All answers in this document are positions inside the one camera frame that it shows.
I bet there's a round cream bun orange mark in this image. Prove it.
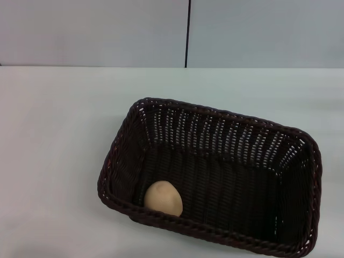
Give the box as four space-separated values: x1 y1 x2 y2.
144 180 184 217

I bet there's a dark brown woven basket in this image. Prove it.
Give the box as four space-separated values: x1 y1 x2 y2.
97 97 322 258

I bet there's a black vertical wall strip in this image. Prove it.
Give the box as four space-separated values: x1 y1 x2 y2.
184 0 192 69

